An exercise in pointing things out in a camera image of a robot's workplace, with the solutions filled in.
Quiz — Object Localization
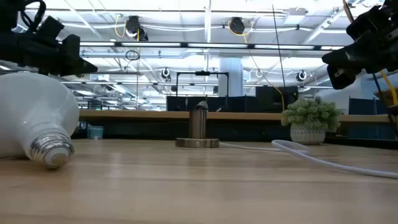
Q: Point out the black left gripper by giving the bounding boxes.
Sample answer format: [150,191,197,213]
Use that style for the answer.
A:
[0,29,98,77]

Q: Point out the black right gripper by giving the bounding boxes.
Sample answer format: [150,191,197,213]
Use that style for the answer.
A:
[322,0,398,90]

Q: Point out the white flood lightbulb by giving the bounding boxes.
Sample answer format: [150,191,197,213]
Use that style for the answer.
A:
[0,70,80,170]

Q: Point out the brass lamp socket base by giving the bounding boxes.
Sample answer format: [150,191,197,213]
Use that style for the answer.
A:
[175,105,220,149]

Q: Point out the blue office partition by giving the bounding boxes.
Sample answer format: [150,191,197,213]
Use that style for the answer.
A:
[348,96,398,139]

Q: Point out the green plant in white pot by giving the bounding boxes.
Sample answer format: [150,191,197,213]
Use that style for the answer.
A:
[281,96,342,146]

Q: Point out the black office partition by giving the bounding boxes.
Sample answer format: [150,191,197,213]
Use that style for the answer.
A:
[166,86,299,112]

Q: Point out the light wooden desk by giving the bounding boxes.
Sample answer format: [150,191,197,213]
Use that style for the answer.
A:
[79,109,391,123]

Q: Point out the white round column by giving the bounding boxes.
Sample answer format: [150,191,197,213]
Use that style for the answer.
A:
[218,57,244,97]

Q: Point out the black hanging cable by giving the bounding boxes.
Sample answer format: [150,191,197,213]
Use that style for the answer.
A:
[371,73,398,138]

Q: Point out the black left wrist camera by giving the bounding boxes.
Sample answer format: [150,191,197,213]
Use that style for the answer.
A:
[37,15,65,40]

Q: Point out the yellow hanging cable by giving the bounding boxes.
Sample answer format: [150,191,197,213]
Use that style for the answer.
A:
[341,0,398,106]

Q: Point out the black aluminium table frame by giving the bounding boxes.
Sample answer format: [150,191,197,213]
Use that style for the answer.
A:
[72,132,398,150]

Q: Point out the white lamp power cord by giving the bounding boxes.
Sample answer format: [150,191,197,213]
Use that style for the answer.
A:
[219,139,398,180]

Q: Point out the black gantry frame with camera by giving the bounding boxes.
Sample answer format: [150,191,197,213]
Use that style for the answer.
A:
[176,70,230,97]

